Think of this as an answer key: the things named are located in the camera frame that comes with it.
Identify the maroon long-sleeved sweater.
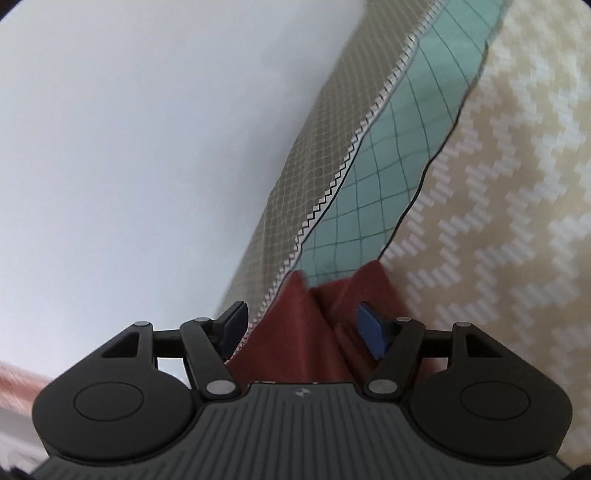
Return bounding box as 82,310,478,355
225,260,440,385

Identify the patterned quilted bed blanket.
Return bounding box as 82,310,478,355
216,0,591,418

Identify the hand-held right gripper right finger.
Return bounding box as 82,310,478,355
356,301,509,398

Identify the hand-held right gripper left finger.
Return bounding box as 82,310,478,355
99,301,242,398

